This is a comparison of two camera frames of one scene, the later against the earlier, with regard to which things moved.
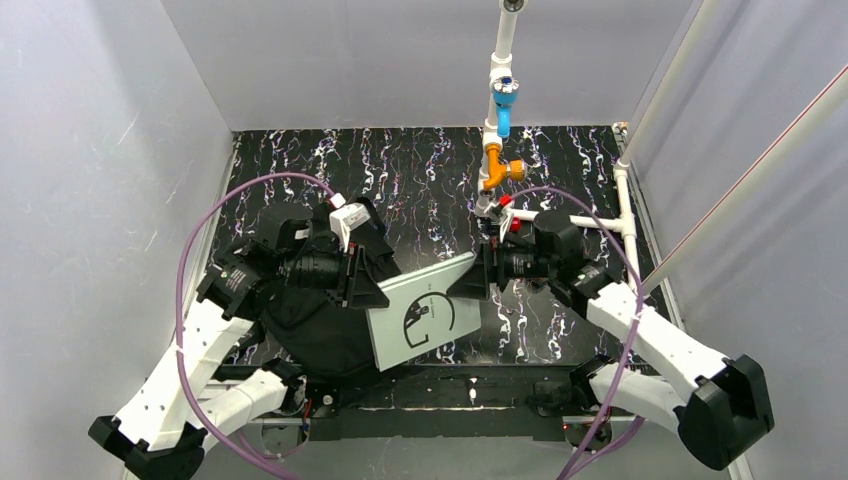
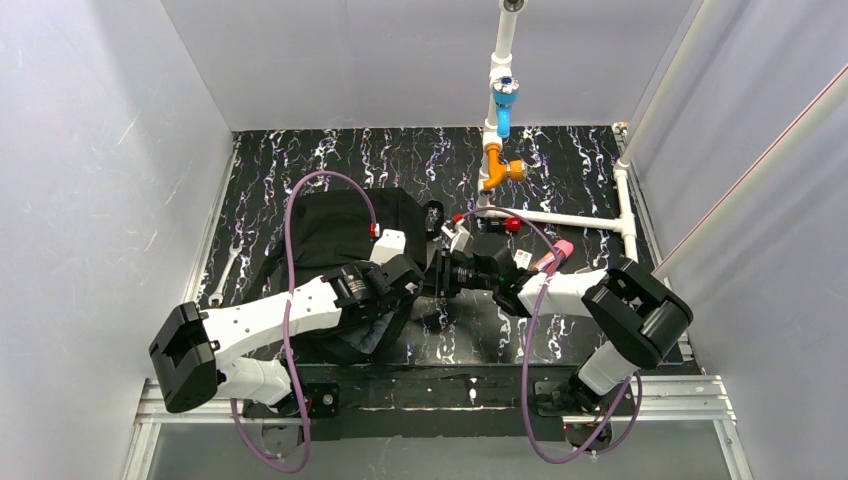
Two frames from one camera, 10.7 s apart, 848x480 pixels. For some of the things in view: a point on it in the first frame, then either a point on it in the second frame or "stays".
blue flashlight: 505,93 stays
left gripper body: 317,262 → 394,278
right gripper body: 492,266 → 444,279
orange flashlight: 514,170 stays
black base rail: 506,402 stays
